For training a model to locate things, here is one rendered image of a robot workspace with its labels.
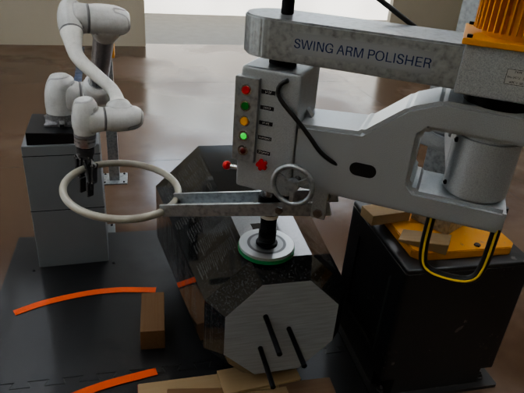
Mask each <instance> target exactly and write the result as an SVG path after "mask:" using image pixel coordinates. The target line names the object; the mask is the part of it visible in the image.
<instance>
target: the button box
mask: <svg viewBox="0 0 524 393"><path fill-rule="evenodd" d="M244 84H247V85H249V86H250V87H251V89H252V92H251V94H250V95H248V96H245V95H243V93H242V92H241V87H242V85H244ZM260 85H261V78H258V77H253V76H245V75H242V74H238V75H236V76H235V104H234V121H233V138H232V159H236V160H240V161H246V162H249V163H254V162H255V160H256V149H257V128H258V117H259V106H260ZM241 101H248V102H249V103H250V110H249V111H247V112H245V111H243V110H242V109H241V108H240V103H241ZM243 115H245V116H247V117H248V118H249V120H250V124H249V125H248V126H242V125H241V124H240V122H239V118H240V117H241V116H243ZM240 131H246V132H247V133H248V135H249V139H248V140H247V141H242V140H240V138H239V132H240ZM241 145H243V146H245V147H246V148H247V150H248V153H247V154H246V155H241V154H239V152H238V147H239V146H241Z"/></svg>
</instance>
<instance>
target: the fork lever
mask: <svg viewBox="0 0 524 393"><path fill-rule="evenodd" d="M260 191H262V190H257V191H227V192H197V193H173V195H174V197H177V198H178V199H179V203H178V204H160V205H159V207H160V209H162V210H164V212H165V214H164V215H162V217H192V216H310V214H311V208H312V202H313V198H312V199H311V201H310V202H308V203H307V204H305V205H303V206H300V207H291V206H289V205H286V204H284V203H282V202H278V203H258V194H259V192H260ZM309 191H310V190H309V189H298V190H297V191H296V192H295V194H294V201H300V200H303V199H304V198H305V197H306V196H307V195H308V193H309ZM330 202H338V196H335V195H331V194H328V199H327V210H326V214H325V216H331V207H330ZM313 216H314V217H315V218H319V217H321V216H322V212H321V210H319V209H316V210H314V211H313Z"/></svg>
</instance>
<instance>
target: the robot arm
mask: <svg viewBox="0 0 524 393"><path fill-rule="evenodd" d="M57 24H58V29H59V33H60V35H61V38H62V40H63V43H64V45H65V49H66V51H67V54H68V56H69V58H70V59H71V61H72V62H73V63H74V65H75V66H76V67H77V68H78V69H79V70H81V71H82V72H83V73H84V74H86V75H87V77H86V78H85V80H84V81H83V82H77V81H75V80H74V79H73V77H72V76H70V75H69V74H67V73H52V74H51V75H50V76H49V77H48V79H47V82H46V84H45V89H44V103H45V108H46V115H44V119H45V124H44V127H46V128H49V127H60V128H65V127H72V128H73V132H74V134H73V135H74V145H75V146H76V154H74V155H73V156H74V159H75V168H78V167H80V166H82V165H84V167H85V169H86V170H87V179H88V182H87V187H86V177H84V176H85V175H84V174H85V172H84V173H82V174H80V175H78V178H79V181H80V193H82V192H85V191H87V197H91V196H93V195H94V184H95V183H97V167H98V163H96V164H95V163H94V159H93V156H94V153H95V149H94V147H95V146H96V144H97V139H96V136H97V134H96V133H99V132H103V131H111V132H124V131H130V130H134V129H138V128H140V126H142V125H143V111H142V110H141V109H140V108H138V107H137V106H133V105H131V104H130V103H129V101H128V100H126V99H125V98H124V97H123V95H122V92H121V90H120V89H119V88H118V86H117V85H116V84H115V83H114V82H113V81H112V80H111V79H110V78H109V73H110V67H111V61H112V53H113V48H114V43H115V42H116V41H117V39H118V38H119V37H120V36H121V35H124V34H127V33H128V32H129V30H130V27H131V24H130V16H129V13H128V12H127V11H126V10H125V9H123V8H121V7H119V6H117V5H109V4H101V3H92V4H87V3H80V2H78V1H77V0H61V2H60V3H59V6H58V11H57ZM83 34H91V35H92V37H93V44H92V52H91V60H89V59H88V58H87V57H86V56H85V54H84V53H83V49H82V45H83Z"/></svg>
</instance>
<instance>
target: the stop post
mask: <svg viewBox="0 0 524 393"><path fill-rule="evenodd" d="M109 78H110V79H111V80H112V81H113V82H114V74H113V62H112V61H111V67H110V73H109ZM106 139H107V149H108V160H118V159H119V148H118V135H117V132H111V131H106ZM108 170H109V173H104V184H105V185H125V184H127V179H128V173H127V172H126V173H125V172H124V173H120V171H119V166H112V167H108Z"/></svg>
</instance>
